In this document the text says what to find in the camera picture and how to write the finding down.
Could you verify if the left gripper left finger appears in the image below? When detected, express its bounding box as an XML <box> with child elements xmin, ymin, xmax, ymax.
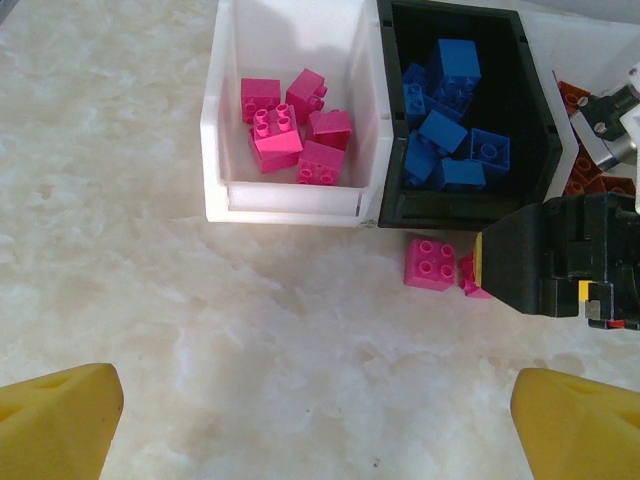
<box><xmin>0</xmin><ymin>362</ymin><xmax>125</xmax><ymax>480</ymax></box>

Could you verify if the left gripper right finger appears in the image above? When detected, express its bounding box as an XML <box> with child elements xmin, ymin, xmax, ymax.
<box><xmin>509</xmin><ymin>368</ymin><xmax>640</xmax><ymax>480</ymax></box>

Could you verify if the brown lego brick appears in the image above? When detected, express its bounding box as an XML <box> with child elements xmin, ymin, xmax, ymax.
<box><xmin>552</xmin><ymin>69</ymin><xmax>594</xmax><ymax>116</ymax></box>
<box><xmin>562</xmin><ymin>144</ymin><xmax>604</xmax><ymax>197</ymax></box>
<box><xmin>597</xmin><ymin>173</ymin><xmax>637</xmax><ymax>197</ymax></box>

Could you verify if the black plastic bin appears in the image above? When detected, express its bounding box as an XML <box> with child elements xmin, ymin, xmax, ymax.
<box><xmin>374</xmin><ymin>0</ymin><xmax>564</xmax><ymax>231</ymax></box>

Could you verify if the white plastic bin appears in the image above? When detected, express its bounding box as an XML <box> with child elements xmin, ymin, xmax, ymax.
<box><xmin>198</xmin><ymin>0</ymin><xmax>394</xmax><ymax>226</ymax></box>
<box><xmin>519</xmin><ymin>9</ymin><xmax>640</xmax><ymax>201</ymax></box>

